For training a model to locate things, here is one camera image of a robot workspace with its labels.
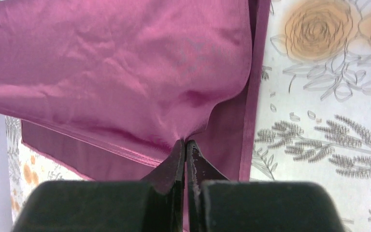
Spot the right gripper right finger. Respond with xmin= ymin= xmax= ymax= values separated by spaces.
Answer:
xmin=186 ymin=140 xmax=344 ymax=232

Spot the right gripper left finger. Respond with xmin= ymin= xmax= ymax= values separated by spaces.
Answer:
xmin=13 ymin=140 xmax=186 ymax=232

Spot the purple cloth napkin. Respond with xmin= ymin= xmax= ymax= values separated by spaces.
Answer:
xmin=0 ymin=0 xmax=272 ymax=232

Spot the floral patterned tablecloth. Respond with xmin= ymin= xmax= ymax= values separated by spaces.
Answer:
xmin=5 ymin=0 xmax=371 ymax=232

